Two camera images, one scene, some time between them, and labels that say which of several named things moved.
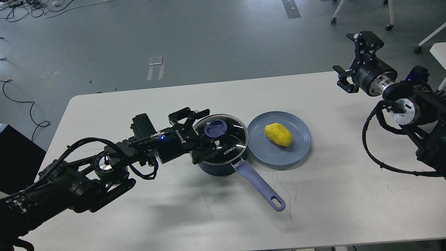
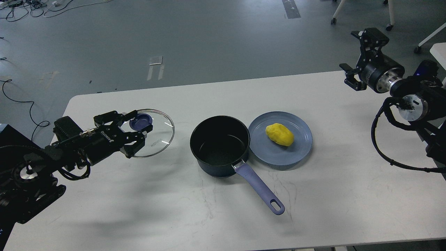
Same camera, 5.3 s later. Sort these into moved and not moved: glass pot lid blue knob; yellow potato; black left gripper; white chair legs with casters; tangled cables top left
Moved: glass pot lid blue knob; black left gripper
Not moved: white chair legs with casters; yellow potato; tangled cables top left
